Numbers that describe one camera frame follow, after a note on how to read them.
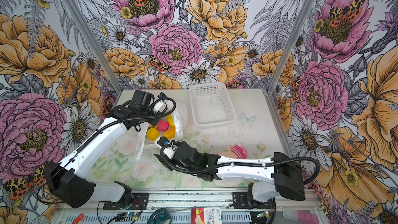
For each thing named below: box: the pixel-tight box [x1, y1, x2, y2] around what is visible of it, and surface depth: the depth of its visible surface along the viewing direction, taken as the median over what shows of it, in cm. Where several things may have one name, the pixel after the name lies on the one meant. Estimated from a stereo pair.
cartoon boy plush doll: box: [218, 142, 248, 160], surface depth 86 cm
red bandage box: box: [190, 206, 222, 224], surface depth 69 cm
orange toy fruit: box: [162, 126, 176, 139], surface depth 96 cm
